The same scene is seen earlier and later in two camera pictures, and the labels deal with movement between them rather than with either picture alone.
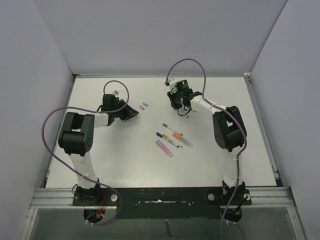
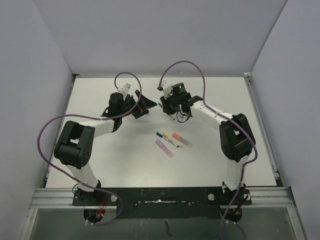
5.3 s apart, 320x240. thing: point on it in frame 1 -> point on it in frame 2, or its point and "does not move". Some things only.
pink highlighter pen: [164, 148] does not move
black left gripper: [128, 113] -> [145, 104]
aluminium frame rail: [62, 198] does not move
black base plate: [163, 203] does not move
